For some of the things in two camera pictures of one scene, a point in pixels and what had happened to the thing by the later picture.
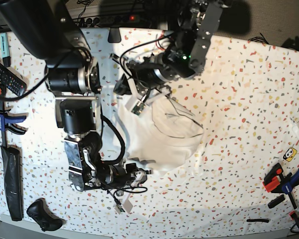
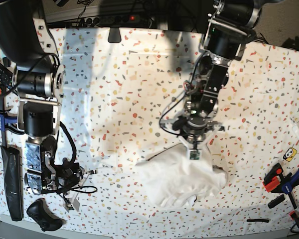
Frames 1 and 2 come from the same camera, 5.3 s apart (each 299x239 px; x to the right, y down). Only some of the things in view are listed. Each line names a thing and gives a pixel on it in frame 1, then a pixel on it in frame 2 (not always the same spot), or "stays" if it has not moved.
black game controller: (40, 211) stays
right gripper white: (135, 104) to (195, 149)
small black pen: (263, 220) stays
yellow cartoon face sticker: (290, 154) stays
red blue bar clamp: (274, 182) stays
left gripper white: (126, 204) to (71, 201)
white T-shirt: (163, 136) to (169, 179)
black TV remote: (12, 81) stays
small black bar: (276, 201) stays
